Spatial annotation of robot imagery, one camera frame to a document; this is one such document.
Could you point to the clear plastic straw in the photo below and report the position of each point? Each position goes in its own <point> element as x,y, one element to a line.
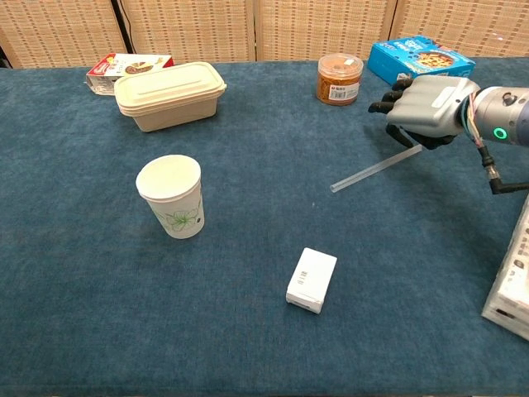
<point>363,175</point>

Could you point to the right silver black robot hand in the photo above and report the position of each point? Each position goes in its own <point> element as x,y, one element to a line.
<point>425,107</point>

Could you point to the blue cookie box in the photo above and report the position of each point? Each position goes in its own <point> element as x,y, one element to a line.
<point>413,58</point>

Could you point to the white round container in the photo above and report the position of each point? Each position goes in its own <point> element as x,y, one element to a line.
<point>182,207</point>

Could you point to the blue table cloth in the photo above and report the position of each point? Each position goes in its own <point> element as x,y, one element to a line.
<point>248,207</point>

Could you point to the red white food carton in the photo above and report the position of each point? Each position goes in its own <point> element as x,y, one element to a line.
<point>124,64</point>

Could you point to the orange jar clear lid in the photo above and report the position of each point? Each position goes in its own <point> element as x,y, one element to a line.
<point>336,82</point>

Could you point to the long multicolour tea box pack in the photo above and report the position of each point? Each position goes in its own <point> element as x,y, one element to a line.
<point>512,289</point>

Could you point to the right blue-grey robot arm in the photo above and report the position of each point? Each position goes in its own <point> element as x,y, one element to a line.
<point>504,116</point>

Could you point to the beige lidded lunch container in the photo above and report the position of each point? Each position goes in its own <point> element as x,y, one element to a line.
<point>165,95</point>

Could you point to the small white box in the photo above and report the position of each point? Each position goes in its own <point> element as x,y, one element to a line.
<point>310,281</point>

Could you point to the bamboo folding screen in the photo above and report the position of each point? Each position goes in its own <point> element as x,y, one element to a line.
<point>186,29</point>

